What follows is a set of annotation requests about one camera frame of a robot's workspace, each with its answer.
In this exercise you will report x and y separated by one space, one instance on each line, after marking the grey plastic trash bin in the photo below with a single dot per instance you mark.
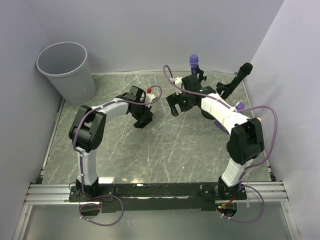
66 66

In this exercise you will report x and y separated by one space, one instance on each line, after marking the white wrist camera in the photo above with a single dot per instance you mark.
177 81
148 96

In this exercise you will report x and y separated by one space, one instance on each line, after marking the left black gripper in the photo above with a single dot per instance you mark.
142 117

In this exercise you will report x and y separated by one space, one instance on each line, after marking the purple box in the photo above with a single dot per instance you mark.
235 117

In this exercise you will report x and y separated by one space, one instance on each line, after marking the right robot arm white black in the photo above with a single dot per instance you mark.
246 140

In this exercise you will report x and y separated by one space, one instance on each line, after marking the aluminium rail frame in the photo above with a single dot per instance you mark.
264 215

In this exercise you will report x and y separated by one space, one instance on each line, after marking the purple microphone on stand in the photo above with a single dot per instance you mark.
195 69

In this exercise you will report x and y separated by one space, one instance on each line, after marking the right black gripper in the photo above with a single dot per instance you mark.
175 98

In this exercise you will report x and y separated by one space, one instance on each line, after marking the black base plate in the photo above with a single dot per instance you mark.
155 196

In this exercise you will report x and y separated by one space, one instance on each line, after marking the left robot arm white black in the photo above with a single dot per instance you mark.
87 131

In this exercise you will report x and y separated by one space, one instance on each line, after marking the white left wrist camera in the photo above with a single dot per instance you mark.
148 96

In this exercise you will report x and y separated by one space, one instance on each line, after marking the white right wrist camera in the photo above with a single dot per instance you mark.
177 81

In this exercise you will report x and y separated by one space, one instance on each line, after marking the black microphone on stand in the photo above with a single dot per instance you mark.
225 90

